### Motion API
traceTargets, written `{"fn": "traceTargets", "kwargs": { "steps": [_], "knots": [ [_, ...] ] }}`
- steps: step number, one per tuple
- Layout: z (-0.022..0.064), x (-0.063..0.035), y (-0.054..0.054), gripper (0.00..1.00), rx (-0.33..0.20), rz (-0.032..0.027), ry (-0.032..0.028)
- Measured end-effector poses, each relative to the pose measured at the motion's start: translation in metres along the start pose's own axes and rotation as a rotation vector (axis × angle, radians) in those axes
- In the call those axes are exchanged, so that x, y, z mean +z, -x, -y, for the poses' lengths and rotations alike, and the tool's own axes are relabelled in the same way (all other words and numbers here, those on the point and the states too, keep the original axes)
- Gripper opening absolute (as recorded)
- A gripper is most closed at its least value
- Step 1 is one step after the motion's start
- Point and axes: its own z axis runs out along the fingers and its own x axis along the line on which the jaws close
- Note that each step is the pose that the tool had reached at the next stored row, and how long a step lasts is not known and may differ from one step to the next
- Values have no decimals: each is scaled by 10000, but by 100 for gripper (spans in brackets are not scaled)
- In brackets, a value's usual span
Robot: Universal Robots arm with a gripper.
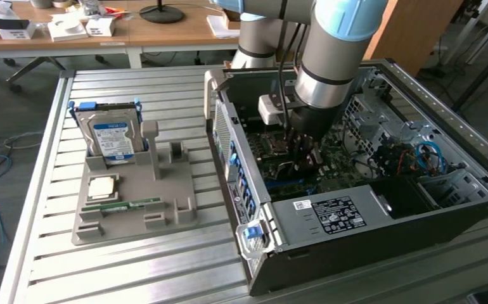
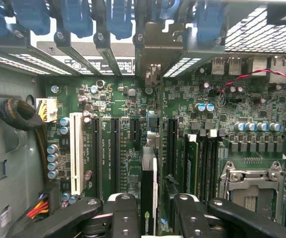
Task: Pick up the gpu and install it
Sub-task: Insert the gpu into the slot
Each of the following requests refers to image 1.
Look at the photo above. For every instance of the silver CPU chip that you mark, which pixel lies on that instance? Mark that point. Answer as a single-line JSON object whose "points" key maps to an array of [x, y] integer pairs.
{"points": [[102, 188]]}

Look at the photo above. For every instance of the grey printed parts rack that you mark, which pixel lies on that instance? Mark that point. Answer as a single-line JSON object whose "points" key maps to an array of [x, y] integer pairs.
{"points": [[134, 196]]}

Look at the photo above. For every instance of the white box with tape roll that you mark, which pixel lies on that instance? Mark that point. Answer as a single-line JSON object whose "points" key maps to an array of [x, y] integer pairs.
{"points": [[69, 28]]}

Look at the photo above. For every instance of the blue case front latch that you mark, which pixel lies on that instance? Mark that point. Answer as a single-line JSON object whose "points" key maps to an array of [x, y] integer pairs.
{"points": [[252, 231]]}

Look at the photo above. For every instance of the grey power supply unit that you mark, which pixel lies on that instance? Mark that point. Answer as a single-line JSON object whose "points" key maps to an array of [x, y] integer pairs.
{"points": [[303, 221]]}

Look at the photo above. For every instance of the black white cardboard box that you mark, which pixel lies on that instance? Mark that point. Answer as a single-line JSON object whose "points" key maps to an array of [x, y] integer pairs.
{"points": [[15, 30]]}

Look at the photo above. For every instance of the CPU socket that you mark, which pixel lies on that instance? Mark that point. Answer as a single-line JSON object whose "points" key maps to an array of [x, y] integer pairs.
{"points": [[271, 145]]}

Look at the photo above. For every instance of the black case latch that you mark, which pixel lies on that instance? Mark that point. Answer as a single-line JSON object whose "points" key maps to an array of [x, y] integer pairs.
{"points": [[236, 120]]}

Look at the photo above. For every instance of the green RAM stick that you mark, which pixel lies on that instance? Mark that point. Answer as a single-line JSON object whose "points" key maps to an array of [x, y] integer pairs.
{"points": [[121, 205]]}

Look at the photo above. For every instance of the hard disk blue caddy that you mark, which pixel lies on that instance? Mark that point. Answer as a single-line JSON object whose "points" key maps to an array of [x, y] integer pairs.
{"points": [[109, 136]]}

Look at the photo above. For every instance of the black fan shroud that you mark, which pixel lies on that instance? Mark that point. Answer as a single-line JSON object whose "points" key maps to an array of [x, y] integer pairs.
{"points": [[404, 196]]}

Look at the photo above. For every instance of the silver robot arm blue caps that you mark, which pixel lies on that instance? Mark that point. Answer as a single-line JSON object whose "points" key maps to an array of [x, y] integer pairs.
{"points": [[332, 63]]}

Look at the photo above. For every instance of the white paper booklet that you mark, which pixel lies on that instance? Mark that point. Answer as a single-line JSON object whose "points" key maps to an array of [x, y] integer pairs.
{"points": [[223, 27]]}

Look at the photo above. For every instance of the black graphics card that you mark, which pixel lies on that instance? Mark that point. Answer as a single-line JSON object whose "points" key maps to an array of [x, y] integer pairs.
{"points": [[287, 172]]}

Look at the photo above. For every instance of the green motherboard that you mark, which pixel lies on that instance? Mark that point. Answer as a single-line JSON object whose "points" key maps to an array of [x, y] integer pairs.
{"points": [[342, 171]]}

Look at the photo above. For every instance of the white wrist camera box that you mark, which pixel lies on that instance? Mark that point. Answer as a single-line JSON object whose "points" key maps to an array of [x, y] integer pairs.
{"points": [[271, 109]]}

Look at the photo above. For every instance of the brown cardboard box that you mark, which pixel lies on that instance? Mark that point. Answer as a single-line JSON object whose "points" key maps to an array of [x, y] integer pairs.
{"points": [[231, 16]]}

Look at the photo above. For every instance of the black round lamp base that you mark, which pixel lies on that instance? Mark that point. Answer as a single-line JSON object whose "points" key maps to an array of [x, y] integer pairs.
{"points": [[162, 14]]}

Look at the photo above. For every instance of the white labelled box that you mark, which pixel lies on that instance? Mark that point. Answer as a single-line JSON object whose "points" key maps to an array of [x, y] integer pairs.
{"points": [[101, 27]]}

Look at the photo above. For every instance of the black open PC case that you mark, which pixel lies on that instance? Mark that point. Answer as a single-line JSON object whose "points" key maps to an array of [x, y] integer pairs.
{"points": [[354, 259]]}

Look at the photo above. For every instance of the blue expansion slot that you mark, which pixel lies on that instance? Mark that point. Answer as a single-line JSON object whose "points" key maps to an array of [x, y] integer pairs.
{"points": [[284, 183]]}

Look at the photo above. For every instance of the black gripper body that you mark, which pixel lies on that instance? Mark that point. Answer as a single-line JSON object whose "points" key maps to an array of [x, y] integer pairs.
{"points": [[311, 120]]}

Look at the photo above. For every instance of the wooden desk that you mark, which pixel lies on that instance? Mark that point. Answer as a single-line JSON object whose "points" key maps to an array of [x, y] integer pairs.
{"points": [[176, 31], [23, 42]]}

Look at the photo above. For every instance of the silver disk bay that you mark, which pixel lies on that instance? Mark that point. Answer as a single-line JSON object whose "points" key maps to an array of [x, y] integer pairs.
{"points": [[459, 187]]}

